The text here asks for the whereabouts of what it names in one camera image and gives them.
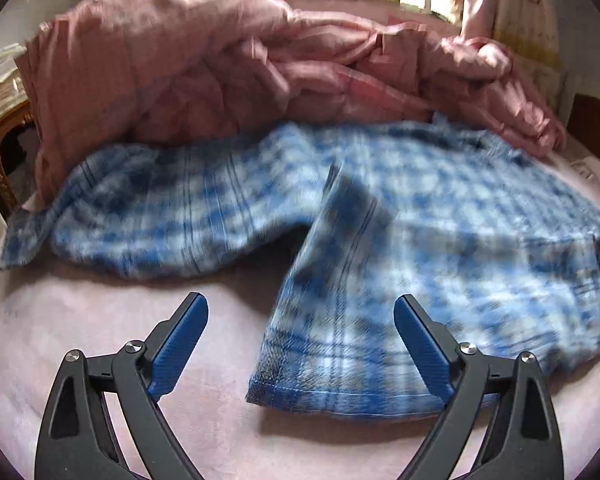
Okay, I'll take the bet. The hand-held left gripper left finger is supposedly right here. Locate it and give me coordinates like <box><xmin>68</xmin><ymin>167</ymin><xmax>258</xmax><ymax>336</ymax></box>
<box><xmin>34</xmin><ymin>292</ymin><xmax>210</xmax><ymax>480</ymax></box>

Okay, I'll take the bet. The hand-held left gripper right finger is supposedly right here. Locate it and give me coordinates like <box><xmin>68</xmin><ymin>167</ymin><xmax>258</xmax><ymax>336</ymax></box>
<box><xmin>393</xmin><ymin>294</ymin><xmax>566</xmax><ymax>480</ymax></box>

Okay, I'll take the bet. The blue plaid shirt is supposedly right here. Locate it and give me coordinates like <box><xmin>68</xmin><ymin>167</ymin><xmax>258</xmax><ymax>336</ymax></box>
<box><xmin>0</xmin><ymin>112</ymin><xmax>600</xmax><ymax>417</ymax></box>

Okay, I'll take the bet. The carved wooden side table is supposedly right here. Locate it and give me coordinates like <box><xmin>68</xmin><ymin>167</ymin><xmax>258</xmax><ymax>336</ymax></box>
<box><xmin>0</xmin><ymin>72</ymin><xmax>36</xmax><ymax>218</ymax></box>

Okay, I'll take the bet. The pink quilt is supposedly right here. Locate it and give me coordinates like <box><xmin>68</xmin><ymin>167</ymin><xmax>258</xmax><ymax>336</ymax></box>
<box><xmin>16</xmin><ymin>0</ymin><xmax>568</xmax><ymax>203</ymax></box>

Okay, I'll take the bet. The wooden headboard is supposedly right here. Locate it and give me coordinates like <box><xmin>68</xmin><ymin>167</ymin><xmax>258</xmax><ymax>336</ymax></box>
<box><xmin>564</xmin><ymin>94</ymin><xmax>600</xmax><ymax>173</ymax></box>

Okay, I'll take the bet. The pink curtain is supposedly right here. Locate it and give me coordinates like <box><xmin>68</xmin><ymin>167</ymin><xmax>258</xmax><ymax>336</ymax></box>
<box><xmin>460</xmin><ymin>0</ymin><xmax>503</xmax><ymax>41</ymax></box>

